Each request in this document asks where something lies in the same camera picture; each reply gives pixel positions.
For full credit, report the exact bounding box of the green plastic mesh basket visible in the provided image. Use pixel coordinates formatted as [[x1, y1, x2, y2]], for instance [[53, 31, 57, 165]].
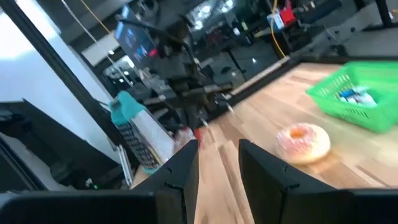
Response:
[[305, 60, 398, 134]]

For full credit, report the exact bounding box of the lit computer screen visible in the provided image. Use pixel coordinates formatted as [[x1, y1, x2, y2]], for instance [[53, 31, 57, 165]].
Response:
[[114, 5, 158, 68]]

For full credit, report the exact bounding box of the small white tube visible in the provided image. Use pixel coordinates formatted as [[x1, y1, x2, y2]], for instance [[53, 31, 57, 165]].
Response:
[[354, 90, 379, 108], [340, 95, 361, 105]]

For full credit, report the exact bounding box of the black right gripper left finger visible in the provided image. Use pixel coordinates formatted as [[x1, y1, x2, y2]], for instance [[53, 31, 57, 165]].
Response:
[[133, 139, 200, 224]]

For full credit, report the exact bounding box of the yellow floor cable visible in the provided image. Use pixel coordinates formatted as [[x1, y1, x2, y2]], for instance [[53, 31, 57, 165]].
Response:
[[269, 0, 287, 59]]

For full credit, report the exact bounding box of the red box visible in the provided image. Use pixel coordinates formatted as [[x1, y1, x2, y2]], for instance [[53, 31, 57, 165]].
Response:
[[279, 6, 296, 26]]

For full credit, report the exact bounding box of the black equipment case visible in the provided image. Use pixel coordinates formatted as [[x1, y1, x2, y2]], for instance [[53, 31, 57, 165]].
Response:
[[0, 99, 125, 191]]

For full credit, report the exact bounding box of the red snack packet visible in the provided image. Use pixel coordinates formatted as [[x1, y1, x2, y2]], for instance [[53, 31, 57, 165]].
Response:
[[174, 128, 203, 149]]

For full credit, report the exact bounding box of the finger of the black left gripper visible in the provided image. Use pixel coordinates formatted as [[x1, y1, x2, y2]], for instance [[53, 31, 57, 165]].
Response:
[[221, 99, 234, 115], [195, 114, 210, 128]]

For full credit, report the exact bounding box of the black metal rig frame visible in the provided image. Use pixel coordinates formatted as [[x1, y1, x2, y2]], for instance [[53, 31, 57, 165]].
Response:
[[0, 0, 398, 150]]

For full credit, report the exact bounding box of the pink sugared donut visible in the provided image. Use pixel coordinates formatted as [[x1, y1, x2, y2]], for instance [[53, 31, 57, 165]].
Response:
[[275, 122, 331, 166]]

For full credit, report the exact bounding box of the teal-trimmed metal box grater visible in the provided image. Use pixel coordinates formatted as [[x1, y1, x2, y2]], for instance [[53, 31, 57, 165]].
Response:
[[109, 90, 177, 175]]

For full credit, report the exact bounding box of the white and blue box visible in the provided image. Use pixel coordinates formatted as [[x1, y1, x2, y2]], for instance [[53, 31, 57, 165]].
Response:
[[266, 12, 285, 31]]

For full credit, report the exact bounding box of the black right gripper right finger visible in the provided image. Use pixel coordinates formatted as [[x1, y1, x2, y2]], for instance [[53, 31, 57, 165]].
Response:
[[238, 139, 338, 224]]

